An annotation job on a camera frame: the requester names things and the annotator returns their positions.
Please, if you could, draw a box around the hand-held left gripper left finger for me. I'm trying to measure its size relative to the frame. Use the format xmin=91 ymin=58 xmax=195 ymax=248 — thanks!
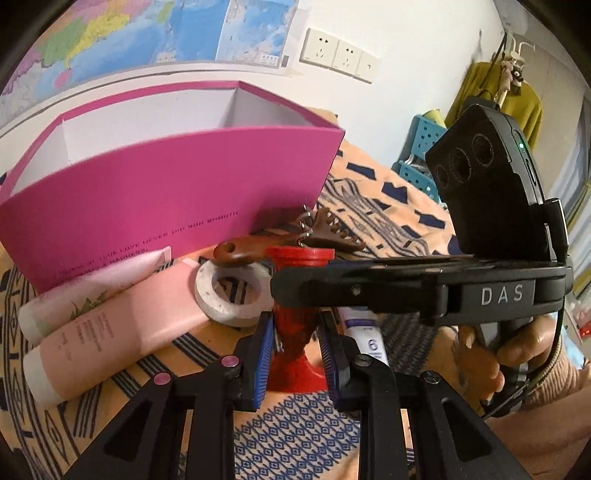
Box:
xmin=60 ymin=311 xmax=274 ymax=480

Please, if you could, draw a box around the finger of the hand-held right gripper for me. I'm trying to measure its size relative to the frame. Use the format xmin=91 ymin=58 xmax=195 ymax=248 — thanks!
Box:
xmin=270 ymin=265 xmax=446 ymax=326
xmin=330 ymin=255 xmax=476 ymax=269

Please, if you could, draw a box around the yellow hanging garment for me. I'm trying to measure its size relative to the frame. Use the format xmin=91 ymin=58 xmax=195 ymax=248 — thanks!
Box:
xmin=445 ymin=60 xmax=543 ymax=148

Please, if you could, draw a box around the white tape roll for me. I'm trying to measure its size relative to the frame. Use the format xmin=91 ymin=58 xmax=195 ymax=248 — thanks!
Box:
xmin=194 ymin=258 xmax=278 ymax=328

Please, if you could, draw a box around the light striped curtain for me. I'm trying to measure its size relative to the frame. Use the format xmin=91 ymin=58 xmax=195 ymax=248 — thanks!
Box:
xmin=545 ymin=92 xmax=591 ymax=232

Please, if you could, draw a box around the orange patterned blanket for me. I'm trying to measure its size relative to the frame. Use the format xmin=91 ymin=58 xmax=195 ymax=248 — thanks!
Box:
xmin=0 ymin=111 xmax=509 ymax=480

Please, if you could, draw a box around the white toothpaste tube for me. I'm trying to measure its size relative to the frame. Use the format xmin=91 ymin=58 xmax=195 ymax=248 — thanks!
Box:
xmin=335 ymin=307 xmax=393 ymax=370

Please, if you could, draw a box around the red plastic stand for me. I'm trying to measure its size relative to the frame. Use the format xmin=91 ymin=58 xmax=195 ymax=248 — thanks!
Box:
xmin=265 ymin=246 xmax=335 ymax=393

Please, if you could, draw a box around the large pink lotion tube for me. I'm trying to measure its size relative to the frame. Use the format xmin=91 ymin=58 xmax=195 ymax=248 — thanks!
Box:
xmin=23 ymin=258 xmax=208 ymax=407

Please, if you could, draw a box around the brown wooden spoon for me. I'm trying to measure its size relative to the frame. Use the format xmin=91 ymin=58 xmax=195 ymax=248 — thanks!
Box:
xmin=213 ymin=226 xmax=310 ymax=267

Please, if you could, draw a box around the small plush pendant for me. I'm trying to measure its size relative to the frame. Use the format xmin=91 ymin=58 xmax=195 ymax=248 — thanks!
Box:
xmin=501 ymin=58 xmax=525 ymax=95

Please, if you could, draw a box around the white wall socket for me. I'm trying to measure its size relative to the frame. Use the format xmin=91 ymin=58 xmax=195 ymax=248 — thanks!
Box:
xmin=333 ymin=39 xmax=365 ymax=77
xmin=299 ymin=28 xmax=340 ymax=68
xmin=358 ymin=51 xmax=379 ymax=84

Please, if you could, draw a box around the blue plastic basket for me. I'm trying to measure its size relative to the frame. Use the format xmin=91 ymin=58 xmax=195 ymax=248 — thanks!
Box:
xmin=392 ymin=161 xmax=450 ymax=209
xmin=406 ymin=113 xmax=448 ymax=163

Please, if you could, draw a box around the person's right forearm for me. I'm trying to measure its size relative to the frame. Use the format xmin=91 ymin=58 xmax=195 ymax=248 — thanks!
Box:
xmin=480 ymin=342 xmax=591 ymax=480

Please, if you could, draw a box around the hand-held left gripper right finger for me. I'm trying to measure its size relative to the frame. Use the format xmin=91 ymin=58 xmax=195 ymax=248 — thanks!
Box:
xmin=316 ymin=311 xmax=532 ymax=480

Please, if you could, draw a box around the pink cardboard box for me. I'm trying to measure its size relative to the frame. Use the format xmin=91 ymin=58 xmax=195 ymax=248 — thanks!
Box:
xmin=0 ymin=80 xmax=346 ymax=294

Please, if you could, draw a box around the person's right hand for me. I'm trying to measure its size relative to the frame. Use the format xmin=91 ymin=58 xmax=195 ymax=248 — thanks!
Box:
xmin=455 ymin=316 xmax=564 ymax=402

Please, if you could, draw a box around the flower print lotion tube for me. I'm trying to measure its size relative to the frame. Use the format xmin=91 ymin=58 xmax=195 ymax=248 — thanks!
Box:
xmin=18 ymin=247 xmax=174 ymax=344

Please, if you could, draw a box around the white coat rack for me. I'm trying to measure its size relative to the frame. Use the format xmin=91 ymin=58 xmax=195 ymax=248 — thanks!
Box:
xmin=496 ymin=28 xmax=536 ymax=109

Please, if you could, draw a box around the colourful wall map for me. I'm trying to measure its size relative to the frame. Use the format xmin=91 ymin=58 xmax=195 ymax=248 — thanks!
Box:
xmin=0 ymin=0 xmax=298 ymax=109

